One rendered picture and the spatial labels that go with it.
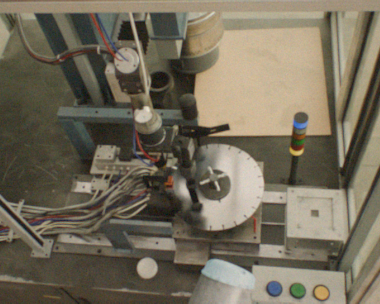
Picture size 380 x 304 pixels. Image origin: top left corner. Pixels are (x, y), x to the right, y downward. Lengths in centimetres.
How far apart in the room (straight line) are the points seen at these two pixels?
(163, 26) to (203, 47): 55
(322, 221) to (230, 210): 30
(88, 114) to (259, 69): 82
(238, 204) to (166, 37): 59
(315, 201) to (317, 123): 45
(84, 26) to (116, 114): 35
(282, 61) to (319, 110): 31
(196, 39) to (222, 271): 116
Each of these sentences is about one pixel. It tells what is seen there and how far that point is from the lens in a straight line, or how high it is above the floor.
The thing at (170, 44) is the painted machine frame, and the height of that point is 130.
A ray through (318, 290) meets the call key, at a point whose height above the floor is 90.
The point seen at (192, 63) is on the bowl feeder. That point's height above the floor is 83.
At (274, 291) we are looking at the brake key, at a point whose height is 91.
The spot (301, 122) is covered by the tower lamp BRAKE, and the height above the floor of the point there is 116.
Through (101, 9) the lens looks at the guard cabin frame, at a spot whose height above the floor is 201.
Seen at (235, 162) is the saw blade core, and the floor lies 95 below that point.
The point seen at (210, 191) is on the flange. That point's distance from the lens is 161.
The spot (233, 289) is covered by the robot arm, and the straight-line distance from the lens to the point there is 105.
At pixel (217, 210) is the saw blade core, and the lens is 159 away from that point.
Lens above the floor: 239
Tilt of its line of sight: 57 degrees down
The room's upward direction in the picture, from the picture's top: 12 degrees counter-clockwise
